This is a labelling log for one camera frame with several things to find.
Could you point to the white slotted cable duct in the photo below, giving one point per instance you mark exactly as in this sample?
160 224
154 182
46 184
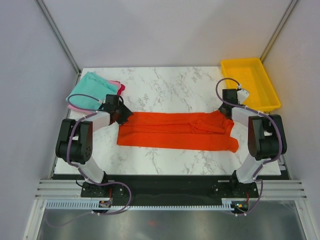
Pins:
98 205

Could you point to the aluminium extrusion rail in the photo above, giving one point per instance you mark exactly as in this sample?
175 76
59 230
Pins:
272 190

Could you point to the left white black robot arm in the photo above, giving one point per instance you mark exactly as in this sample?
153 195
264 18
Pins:
75 143

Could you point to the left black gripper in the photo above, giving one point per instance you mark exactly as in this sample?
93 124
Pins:
126 113

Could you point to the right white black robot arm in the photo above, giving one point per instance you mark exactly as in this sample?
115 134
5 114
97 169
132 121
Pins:
266 141

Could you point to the right aluminium frame post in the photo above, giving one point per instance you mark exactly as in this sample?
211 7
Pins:
279 28

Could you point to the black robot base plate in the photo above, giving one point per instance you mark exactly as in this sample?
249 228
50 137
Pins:
173 189

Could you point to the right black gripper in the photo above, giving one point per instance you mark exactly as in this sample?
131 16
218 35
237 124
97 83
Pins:
221 107

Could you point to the teal folded t-shirt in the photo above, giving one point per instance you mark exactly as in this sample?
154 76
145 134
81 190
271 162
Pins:
90 76

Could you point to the aluminium frame post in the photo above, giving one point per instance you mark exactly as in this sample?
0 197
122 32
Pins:
279 28
57 34

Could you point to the crimson folded t-shirt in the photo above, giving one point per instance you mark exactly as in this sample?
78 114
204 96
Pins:
121 89

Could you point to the orange t-shirt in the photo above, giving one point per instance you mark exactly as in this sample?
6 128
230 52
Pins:
183 131

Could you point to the pink folded t-shirt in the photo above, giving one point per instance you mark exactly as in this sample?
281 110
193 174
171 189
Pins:
97 89

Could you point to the yellow plastic tray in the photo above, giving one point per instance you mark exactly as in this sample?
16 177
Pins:
252 76

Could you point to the left aluminium frame post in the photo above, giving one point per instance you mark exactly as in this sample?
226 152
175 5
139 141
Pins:
57 34

